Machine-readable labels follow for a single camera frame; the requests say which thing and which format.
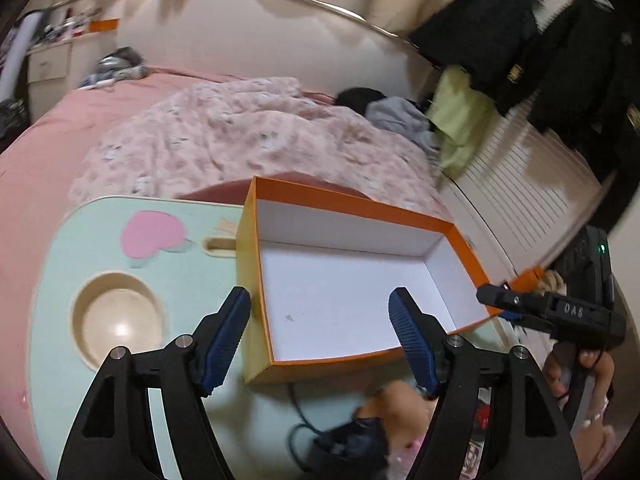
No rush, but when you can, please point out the person's right hand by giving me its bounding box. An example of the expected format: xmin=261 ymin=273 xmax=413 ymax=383
xmin=542 ymin=346 xmax=617 ymax=423

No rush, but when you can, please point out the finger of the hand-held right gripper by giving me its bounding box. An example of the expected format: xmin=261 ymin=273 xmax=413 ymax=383
xmin=499 ymin=311 xmax=557 ymax=337
xmin=476 ymin=284 xmax=551 ymax=319

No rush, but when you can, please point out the blue and white clothes pile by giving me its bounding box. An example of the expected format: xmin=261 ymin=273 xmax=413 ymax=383
xmin=82 ymin=47 xmax=148 ymax=88

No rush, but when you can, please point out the white slatted door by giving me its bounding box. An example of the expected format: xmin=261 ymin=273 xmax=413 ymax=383
xmin=440 ymin=100 xmax=606 ymax=281

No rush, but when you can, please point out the yellow-green garment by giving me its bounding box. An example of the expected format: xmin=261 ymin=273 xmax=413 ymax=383
xmin=430 ymin=67 xmax=493 ymax=176

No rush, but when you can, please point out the black hanging jacket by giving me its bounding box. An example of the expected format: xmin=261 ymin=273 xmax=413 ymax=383
xmin=407 ymin=0 xmax=541 ymax=106
xmin=525 ymin=0 xmax=640 ymax=231

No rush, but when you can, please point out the black cable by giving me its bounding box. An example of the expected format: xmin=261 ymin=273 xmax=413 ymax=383
xmin=287 ymin=385 xmax=326 ymax=476

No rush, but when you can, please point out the mint green cartoon bed table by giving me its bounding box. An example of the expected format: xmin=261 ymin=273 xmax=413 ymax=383
xmin=27 ymin=195 xmax=551 ymax=480

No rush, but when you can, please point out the grey garment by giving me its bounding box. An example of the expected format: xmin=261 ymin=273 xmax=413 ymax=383
xmin=365 ymin=96 xmax=436 ymax=156

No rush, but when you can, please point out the white paper roll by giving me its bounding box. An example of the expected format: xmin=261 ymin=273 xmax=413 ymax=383
xmin=0 ymin=12 xmax=38 ymax=106

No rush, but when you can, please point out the pink floral blanket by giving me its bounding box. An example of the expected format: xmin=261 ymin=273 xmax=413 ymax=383
xmin=67 ymin=77 xmax=441 ymax=216

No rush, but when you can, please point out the cluster of small bottles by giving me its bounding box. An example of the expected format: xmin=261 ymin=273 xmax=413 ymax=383
xmin=42 ymin=7 xmax=93 ymax=43

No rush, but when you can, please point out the brown plush toy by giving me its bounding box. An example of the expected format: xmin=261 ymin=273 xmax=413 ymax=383
xmin=357 ymin=380 xmax=433 ymax=428

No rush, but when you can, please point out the orange cardboard box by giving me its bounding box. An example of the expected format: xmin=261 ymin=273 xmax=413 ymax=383
xmin=235 ymin=176 xmax=506 ymax=386

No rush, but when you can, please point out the white nightstand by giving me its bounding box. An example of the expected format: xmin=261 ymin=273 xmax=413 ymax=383
xmin=27 ymin=40 xmax=73 ymax=86

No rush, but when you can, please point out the pink bed sheet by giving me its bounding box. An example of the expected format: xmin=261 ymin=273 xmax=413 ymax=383
xmin=0 ymin=65 xmax=351 ymax=480

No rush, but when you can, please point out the black garment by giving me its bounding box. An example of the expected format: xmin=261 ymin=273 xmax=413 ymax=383
xmin=334 ymin=87 xmax=388 ymax=113

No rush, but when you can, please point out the cream padded headboard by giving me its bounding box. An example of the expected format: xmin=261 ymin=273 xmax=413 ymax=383
xmin=112 ymin=0 xmax=436 ymax=106

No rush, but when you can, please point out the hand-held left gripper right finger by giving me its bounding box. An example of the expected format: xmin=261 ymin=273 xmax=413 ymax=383
xmin=388 ymin=287 xmax=583 ymax=480

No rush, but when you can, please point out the orange bottle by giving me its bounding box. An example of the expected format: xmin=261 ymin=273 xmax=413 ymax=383
xmin=510 ymin=267 xmax=544 ymax=291

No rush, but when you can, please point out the dark blue pouch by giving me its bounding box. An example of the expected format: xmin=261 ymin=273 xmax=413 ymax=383
xmin=290 ymin=415 xmax=391 ymax=480

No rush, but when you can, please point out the dark bag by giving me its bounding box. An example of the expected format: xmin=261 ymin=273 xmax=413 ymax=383
xmin=0 ymin=100 xmax=28 ymax=141

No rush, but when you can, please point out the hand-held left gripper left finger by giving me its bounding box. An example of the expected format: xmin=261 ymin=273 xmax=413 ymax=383
xmin=56 ymin=286 xmax=252 ymax=480

